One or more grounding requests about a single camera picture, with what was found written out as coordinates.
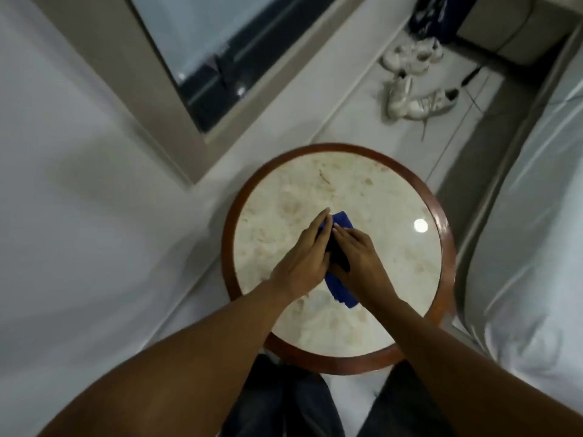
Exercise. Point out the person's right fingers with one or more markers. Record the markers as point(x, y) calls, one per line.
point(348, 237)

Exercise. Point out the person's right hand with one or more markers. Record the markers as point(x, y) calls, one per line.
point(364, 268)

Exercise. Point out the dark blue bag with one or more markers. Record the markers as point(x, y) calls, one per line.
point(439, 15)

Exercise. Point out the bed with white sheet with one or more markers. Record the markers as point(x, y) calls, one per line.
point(533, 250)

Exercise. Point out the person's dark jeans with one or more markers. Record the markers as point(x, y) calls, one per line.
point(282, 405)

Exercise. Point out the person's left fingers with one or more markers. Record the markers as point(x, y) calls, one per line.
point(319, 229)

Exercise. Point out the white curtain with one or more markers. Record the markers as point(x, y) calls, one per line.
point(82, 200)

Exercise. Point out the round marble table wooden rim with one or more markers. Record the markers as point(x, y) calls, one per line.
point(364, 195)

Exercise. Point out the person's left forearm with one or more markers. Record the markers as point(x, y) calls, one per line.
point(191, 364)

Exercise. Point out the person's left hand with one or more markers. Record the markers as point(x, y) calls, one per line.
point(303, 263)

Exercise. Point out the person's right forearm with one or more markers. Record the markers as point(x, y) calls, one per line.
point(460, 373)

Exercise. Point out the window with beige frame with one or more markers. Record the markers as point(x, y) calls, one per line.
point(218, 45)

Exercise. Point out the blue cleaning cloth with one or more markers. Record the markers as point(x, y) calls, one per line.
point(341, 291)

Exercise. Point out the beige upholstered ottoman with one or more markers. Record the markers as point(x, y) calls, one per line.
point(514, 27)

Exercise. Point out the white sneaker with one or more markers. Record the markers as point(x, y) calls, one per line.
point(432, 104)
point(432, 49)
point(399, 96)
point(405, 58)

